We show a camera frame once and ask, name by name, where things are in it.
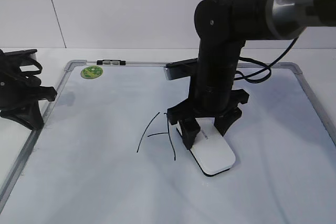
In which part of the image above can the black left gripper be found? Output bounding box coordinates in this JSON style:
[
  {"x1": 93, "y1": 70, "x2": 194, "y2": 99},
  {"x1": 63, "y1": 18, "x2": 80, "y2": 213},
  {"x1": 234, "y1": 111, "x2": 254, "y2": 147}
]
[{"x1": 1, "y1": 51, "x2": 57, "y2": 130}]

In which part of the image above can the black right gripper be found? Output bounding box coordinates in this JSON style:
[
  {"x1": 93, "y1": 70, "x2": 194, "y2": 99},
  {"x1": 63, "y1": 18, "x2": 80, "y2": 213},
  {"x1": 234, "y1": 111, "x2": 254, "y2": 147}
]
[{"x1": 167, "y1": 76, "x2": 249, "y2": 150}]

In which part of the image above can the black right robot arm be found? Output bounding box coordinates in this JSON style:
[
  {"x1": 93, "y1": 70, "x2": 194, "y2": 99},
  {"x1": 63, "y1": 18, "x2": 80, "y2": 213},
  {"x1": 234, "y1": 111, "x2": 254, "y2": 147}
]
[{"x1": 166, "y1": 0, "x2": 335, "y2": 148}]

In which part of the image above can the round green sticker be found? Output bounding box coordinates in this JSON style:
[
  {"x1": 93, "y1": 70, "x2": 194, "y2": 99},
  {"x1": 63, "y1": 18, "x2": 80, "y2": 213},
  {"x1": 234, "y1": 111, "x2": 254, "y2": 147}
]
[{"x1": 80, "y1": 66, "x2": 103, "y2": 80}]

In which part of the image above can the black board hanger clip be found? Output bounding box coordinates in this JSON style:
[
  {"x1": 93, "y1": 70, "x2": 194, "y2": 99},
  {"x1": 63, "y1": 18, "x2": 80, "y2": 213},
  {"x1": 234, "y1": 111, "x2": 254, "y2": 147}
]
[{"x1": 96, "y1": 60, "x2": 126, "y2": 66}]

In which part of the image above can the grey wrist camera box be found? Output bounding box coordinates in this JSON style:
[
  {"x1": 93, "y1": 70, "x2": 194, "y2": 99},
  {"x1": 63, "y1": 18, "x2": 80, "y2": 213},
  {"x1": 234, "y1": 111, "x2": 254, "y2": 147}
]
[{"x1": 164, "y1": 58, "x2": 198, "y2": 80}]

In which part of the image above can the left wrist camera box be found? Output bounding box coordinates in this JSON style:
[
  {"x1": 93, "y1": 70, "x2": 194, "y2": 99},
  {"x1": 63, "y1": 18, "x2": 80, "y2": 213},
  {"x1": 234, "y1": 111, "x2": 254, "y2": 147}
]
[{"x1": 4, "y1": 49, "x2": 37, "y2": 67}]

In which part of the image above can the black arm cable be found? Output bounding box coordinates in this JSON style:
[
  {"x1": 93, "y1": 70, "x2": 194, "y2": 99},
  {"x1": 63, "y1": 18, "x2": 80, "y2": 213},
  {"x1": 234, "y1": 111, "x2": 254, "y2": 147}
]
[{"x1": 216, "y1": 0, "x2": 301, "y2": 84}]

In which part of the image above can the white board with grey frame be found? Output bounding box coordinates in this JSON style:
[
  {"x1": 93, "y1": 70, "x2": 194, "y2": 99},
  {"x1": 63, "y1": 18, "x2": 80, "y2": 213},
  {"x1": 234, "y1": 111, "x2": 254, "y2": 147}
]
[{"x1": 1, "y1": 66, "x2": 335, "y2": 223}]

